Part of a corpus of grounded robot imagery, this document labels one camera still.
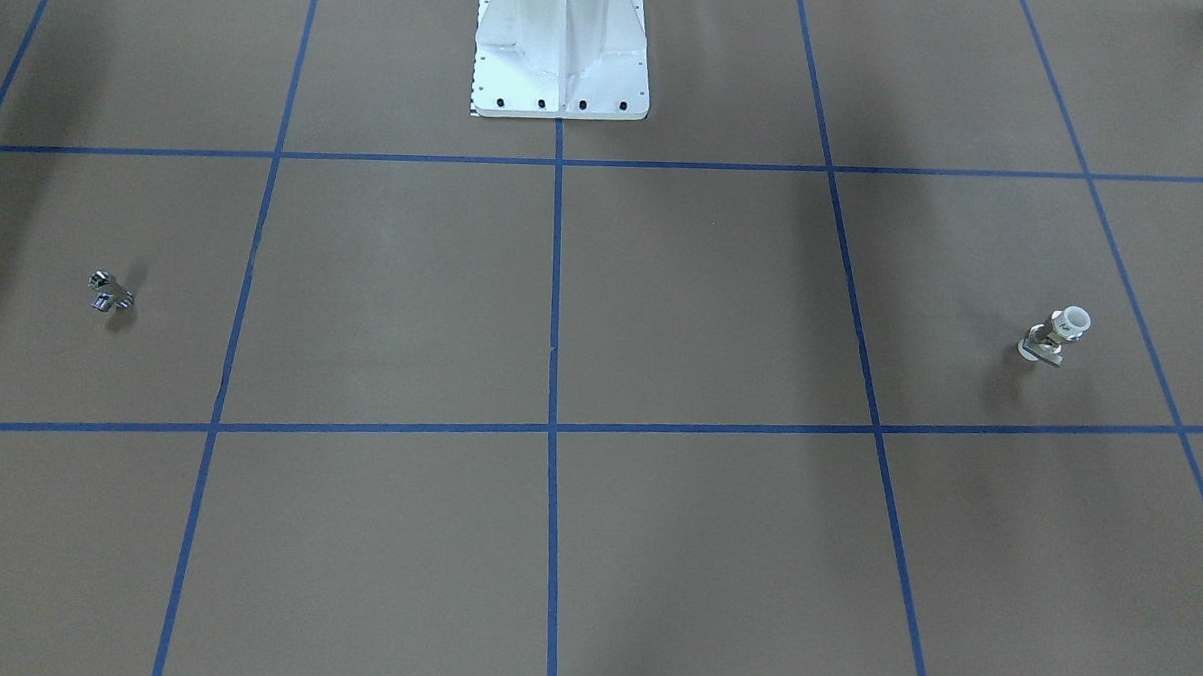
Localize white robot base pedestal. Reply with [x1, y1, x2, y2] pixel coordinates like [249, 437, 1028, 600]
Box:
[469, 0, 651, 121]

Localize chrome angle valve fitting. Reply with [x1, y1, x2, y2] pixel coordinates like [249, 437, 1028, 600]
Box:
[87, 269, 136, 313]

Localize white PPR valve fitting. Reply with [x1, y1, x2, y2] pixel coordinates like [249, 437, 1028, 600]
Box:
[1017, 306, 1092, 368]

